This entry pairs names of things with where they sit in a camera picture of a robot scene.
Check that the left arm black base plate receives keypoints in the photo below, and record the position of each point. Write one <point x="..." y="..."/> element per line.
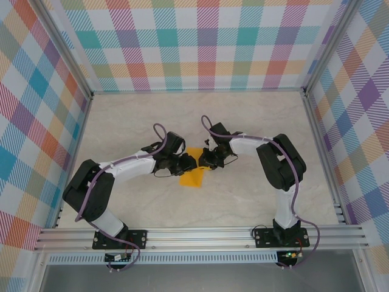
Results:
<point x="138" y="238"/>

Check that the orange cloth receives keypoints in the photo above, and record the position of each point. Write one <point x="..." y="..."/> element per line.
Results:
<point x="191" y="179"/>

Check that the black circuit board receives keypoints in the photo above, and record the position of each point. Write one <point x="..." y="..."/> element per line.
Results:
<point x="114" y="258"/>

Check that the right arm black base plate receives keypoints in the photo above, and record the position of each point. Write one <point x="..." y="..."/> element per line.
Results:
<point x="264" y="238"/>

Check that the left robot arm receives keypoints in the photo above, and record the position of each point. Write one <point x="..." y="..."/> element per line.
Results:
<point x="88" y="194"/>

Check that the aluminium frame post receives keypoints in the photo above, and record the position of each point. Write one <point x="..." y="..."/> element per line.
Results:
<point x="60" y="45"/>
<point x="331" y="42"/>

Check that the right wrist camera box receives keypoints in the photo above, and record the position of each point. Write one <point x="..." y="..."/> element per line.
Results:
<point x="209" y="144"/>

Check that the circuit board with green light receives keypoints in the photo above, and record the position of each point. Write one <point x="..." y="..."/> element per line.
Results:
<point x="288" y="255"/>

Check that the aluminium frame rail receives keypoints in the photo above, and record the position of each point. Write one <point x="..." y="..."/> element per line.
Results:
<point x="322" y="152"/>
<point x="197" y="91"/>
<point x="86" y="109"/>

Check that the grey metal panel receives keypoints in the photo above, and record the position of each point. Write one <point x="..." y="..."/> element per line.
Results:
<point x="197" y="278"/>

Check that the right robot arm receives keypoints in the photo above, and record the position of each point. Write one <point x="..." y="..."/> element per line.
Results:
<point x="282" y="164"/>

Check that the long aluminium mounting rail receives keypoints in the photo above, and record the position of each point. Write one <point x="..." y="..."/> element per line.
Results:
<point x="197" y="238"/>

